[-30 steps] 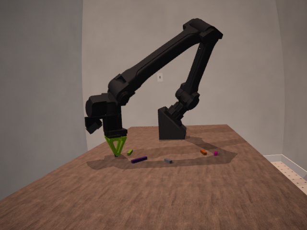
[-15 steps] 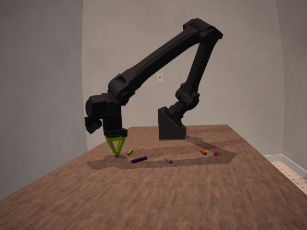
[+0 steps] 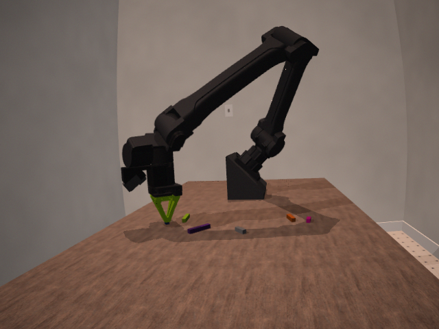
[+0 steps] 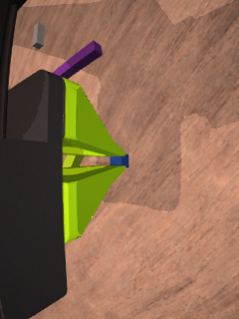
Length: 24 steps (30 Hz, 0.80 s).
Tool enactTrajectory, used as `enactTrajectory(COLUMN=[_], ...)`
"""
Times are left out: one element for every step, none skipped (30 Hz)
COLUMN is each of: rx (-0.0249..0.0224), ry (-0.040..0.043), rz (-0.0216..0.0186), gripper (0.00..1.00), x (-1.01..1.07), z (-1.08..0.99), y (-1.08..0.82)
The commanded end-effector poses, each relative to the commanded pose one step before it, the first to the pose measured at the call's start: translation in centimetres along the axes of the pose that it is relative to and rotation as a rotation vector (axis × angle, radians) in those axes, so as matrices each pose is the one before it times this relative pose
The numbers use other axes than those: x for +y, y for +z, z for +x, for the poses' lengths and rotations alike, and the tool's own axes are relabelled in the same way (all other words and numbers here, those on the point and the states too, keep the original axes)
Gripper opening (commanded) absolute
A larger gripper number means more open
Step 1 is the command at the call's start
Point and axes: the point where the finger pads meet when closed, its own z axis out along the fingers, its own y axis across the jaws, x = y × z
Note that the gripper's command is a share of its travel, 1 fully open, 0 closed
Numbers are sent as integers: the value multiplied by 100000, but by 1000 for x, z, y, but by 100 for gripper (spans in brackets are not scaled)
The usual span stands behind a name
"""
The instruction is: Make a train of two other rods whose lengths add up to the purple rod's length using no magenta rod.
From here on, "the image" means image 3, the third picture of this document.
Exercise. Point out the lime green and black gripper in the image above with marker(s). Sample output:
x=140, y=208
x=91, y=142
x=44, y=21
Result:
x=173, y=191

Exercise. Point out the purple rod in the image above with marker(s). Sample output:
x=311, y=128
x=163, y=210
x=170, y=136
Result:
x=199, y=228

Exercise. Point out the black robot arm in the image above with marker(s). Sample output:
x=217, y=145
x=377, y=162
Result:
x=279, y=44

